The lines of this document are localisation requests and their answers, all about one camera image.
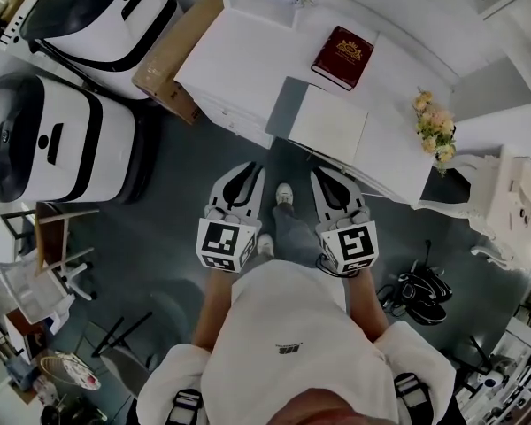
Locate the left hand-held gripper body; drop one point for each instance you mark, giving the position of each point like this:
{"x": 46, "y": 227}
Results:
{"x": 223, "y": 241}

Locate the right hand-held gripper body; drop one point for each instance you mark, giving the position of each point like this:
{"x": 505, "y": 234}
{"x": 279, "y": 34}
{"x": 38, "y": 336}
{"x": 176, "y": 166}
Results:
{"x": 349, "y": 241}

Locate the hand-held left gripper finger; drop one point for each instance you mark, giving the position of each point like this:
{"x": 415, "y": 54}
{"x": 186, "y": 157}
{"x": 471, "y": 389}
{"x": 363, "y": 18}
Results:
{"x": 249, "y": 188}
{"x": 232, "y": 186}

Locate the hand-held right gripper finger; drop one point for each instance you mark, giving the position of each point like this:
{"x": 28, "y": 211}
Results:
{"x": 326, "y": 195}
{"x": 341, "y": 193}

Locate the grey cover notebook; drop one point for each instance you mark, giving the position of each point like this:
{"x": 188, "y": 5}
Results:
{"x": 327, "y": 122}

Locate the person's left forearm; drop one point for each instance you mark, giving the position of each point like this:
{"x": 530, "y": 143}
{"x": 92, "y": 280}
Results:
{"x": 212, "y": 308}

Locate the person's right forearm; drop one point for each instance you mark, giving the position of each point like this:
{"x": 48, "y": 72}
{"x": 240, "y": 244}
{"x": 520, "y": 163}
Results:
{"x": 364, "y": 303}

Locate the white sneaker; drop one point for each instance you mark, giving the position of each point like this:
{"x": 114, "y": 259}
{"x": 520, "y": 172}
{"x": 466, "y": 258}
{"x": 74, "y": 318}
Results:
{"x": 265, "y": 243}
{"x": 284, "y": 193}

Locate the person's grey trousers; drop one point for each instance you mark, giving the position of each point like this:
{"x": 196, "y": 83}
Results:
{"x": 294, "y": 233}

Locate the person's white shirt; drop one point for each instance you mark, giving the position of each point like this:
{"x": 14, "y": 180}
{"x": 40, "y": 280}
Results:
{"x": 292, "y": 326}

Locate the yellow flowers in black pot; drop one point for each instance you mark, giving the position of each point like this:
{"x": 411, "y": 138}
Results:
{"x": 436, "y": 126}

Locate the white desk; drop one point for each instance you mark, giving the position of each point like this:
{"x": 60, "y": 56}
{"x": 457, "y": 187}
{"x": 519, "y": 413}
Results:
{"x": 239, "y": 56}

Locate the brown cardboard box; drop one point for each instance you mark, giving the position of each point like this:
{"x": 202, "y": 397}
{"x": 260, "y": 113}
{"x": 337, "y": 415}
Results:
{"x": 172, "y": 69}

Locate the dark red hardcover book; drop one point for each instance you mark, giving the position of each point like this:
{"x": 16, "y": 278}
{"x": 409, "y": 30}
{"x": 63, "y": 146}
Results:
{"x": 343, "y": 58}

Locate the white and black mobile robot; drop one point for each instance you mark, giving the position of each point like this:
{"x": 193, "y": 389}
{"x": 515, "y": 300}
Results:
{"x": 71, "y": 144}
{"x": 102, "y": 20}

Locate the person's head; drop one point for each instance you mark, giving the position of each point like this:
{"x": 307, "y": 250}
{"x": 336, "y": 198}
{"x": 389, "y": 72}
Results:
{"x": 332, "y": 407}

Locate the wooden chair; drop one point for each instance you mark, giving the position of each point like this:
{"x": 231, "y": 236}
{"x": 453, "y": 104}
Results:
{"x": 48, "y": 237}

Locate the white office chair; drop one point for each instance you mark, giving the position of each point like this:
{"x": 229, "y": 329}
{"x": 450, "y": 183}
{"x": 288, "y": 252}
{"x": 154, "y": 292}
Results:
{"x": 35, "y": 290}

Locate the white mesh racket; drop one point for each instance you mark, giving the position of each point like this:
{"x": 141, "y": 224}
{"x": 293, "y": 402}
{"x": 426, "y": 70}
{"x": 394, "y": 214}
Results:
{"x": 71, "y": 372}

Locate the white storage rack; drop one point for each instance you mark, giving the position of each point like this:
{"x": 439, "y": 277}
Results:
{"x": 509, "y": 374}

